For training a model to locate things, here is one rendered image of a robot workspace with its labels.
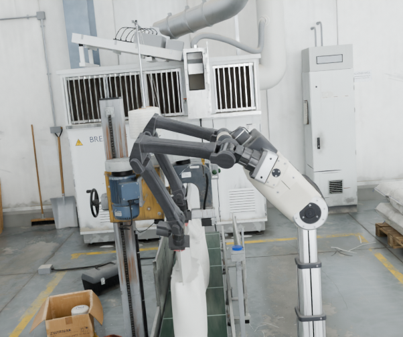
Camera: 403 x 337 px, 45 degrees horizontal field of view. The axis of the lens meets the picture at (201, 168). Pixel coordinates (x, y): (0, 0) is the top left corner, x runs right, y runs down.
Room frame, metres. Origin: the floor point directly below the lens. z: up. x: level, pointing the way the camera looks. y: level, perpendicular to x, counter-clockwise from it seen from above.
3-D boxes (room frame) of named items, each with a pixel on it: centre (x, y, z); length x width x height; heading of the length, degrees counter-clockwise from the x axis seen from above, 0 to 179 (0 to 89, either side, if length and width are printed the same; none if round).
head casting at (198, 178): (2.95, 0.07, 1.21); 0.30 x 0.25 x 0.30; 179
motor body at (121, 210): (2.68, 0.44, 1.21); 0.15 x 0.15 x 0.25
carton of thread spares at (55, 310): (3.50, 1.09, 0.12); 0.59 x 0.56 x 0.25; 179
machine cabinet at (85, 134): (6.08, 0.37, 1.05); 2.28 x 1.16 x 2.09; 89
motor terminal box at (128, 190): (2.59, 0.40, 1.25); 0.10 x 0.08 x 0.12; 114
